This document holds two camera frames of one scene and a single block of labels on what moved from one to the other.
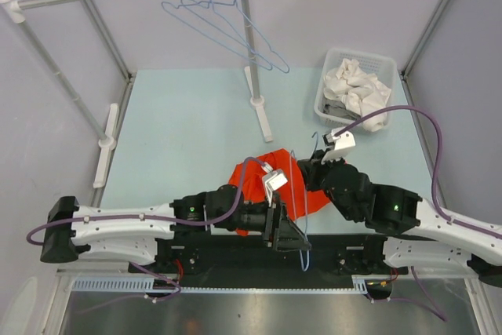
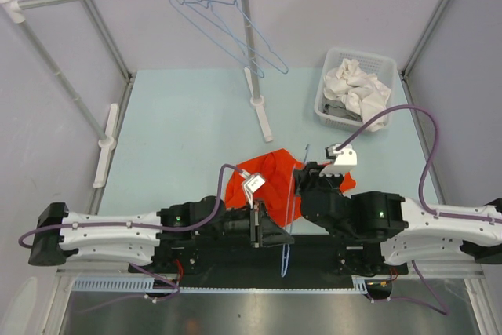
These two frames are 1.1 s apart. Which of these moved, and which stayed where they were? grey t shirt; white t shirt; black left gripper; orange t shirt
Moved: black left gripper
Stayed: orange t shirt; grey t shirt; white t shirt
